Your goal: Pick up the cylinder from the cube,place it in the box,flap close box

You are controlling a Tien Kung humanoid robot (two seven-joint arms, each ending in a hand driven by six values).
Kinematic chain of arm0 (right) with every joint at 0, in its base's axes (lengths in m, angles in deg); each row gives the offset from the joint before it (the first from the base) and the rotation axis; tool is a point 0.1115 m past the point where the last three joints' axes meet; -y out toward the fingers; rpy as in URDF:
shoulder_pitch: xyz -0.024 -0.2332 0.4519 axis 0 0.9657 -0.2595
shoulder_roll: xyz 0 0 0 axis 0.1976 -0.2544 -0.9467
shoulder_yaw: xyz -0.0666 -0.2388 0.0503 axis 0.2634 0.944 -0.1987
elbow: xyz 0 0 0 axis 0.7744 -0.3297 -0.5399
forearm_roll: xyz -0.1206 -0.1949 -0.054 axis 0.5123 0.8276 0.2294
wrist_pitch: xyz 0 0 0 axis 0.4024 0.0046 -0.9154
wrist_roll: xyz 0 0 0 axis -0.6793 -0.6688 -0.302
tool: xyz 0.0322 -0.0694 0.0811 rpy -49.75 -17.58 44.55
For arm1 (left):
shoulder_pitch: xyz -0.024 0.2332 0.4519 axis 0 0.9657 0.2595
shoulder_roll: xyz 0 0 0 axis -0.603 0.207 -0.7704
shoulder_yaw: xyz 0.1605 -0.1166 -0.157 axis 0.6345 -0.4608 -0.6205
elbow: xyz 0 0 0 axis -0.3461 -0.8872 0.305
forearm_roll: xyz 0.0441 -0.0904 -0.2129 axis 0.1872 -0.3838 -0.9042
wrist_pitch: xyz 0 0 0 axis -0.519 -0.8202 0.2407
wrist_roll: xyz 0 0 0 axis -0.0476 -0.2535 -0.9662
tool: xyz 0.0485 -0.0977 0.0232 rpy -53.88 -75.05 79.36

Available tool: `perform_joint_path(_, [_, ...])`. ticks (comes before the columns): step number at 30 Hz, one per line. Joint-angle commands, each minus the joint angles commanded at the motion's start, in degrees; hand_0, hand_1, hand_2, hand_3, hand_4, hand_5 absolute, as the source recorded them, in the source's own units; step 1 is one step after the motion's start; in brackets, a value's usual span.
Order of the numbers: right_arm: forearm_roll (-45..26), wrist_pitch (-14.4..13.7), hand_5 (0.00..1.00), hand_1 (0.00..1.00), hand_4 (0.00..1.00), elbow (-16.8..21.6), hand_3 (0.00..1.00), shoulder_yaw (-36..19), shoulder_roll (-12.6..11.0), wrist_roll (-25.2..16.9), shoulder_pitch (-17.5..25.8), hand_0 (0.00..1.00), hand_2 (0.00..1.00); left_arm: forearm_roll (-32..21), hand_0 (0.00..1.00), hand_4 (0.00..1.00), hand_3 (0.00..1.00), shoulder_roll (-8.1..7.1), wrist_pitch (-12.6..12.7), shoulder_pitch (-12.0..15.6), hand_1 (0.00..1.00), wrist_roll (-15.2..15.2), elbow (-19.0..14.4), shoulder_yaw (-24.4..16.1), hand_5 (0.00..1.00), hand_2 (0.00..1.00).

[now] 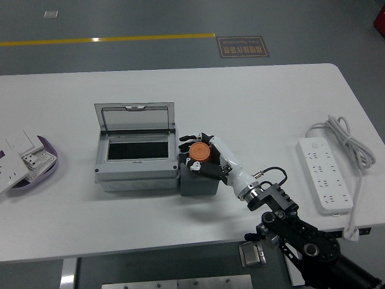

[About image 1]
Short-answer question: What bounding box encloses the black under-table control box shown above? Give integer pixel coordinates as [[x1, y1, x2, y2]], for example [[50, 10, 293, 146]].
[[341, 227, 372, 238]]

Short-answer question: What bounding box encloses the grey cube with round hole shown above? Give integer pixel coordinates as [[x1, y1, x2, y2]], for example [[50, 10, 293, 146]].
[[179, 153, 220, 198]]

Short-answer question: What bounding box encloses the brown floor sign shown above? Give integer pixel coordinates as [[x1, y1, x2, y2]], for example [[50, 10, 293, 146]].
[[216, 36, 271, 59]]

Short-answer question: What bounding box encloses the metal base plate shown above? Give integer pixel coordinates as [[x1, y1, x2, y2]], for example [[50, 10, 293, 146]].
[[101, 274, 253, 289]]

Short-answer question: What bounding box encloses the transparent hinged box lid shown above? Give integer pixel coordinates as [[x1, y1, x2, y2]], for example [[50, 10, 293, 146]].
[[94, 102, 176, 135]]

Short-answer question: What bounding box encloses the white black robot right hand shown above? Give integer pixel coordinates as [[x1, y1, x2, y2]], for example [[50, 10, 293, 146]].
[[178, 131, 257, 202]]

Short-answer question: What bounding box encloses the white power cord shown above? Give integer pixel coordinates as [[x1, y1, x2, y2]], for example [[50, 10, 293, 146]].
[[305, 114, 377, 229]]

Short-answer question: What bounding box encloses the silver metal block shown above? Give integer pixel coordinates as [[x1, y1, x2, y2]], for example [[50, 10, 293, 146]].
[[238, 241, 268, 269]]

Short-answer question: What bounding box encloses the grey electrical enclosure box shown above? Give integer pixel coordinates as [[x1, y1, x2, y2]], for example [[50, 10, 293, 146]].
[[94, 126, 181, 193]]

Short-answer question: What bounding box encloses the white power plug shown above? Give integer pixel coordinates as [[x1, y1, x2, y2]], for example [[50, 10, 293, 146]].
[[342, 225, 360, 241]]

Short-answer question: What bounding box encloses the purple oval tray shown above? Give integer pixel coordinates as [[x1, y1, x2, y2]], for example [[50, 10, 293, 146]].
[[5, 135, 58, 190]]

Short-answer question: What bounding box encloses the white switch plate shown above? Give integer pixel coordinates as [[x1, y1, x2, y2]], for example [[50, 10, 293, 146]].
[[5, 129, 45, 156]]

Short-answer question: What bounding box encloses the white table leg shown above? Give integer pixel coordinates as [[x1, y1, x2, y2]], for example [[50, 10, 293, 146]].
[[284, 243, 306, 287], [59, 258, 78, 289]]

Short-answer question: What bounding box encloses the orange cylinder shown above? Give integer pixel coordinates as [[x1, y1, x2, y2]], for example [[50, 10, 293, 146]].
[[188, 142, 212, 163]]

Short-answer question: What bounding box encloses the red object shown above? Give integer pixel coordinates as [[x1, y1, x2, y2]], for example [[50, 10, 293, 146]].
[[372, 5, 385, 33]]

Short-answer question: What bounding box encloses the white socket module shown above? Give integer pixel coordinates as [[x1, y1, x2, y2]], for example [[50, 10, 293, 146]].
[[20, 149, 58, 182]]

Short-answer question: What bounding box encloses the yellow floor tape line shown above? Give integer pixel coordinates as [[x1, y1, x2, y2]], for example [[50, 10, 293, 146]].
[[0, 33, 217, 48]]

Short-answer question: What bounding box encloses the large white socket panel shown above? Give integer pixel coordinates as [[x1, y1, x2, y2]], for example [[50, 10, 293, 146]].
[[0, 146, 29, 195]]

